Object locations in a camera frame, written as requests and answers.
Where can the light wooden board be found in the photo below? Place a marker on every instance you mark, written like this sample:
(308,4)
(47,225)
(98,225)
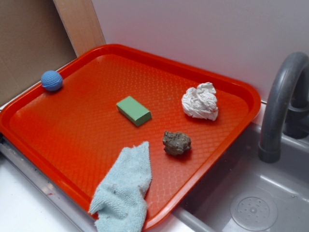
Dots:
(81,24)

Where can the crumpled white paper tissue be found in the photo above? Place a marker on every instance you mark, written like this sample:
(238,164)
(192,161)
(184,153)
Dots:
(201,102)

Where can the green rectangular block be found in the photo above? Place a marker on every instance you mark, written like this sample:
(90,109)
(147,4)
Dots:
(134,111)

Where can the blue dimpled ball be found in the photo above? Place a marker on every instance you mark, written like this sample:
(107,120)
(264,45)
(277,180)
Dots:
(52,81)

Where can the light blue terry cloth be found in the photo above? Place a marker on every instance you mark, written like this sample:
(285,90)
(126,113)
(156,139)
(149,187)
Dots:
(119,198)

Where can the orange plastic tray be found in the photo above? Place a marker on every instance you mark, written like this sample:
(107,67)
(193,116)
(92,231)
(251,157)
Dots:
(74,135)

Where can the brown cardboard panel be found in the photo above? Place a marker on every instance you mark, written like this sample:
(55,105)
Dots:
(32,41)

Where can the brown rough rock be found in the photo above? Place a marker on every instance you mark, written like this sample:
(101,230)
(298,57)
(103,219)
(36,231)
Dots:
(176,143)

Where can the grey curved faucet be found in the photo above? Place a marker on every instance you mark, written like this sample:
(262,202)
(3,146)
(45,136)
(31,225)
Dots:
(287,109)

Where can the grey plastic sink basin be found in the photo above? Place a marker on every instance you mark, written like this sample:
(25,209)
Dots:
(240,193)

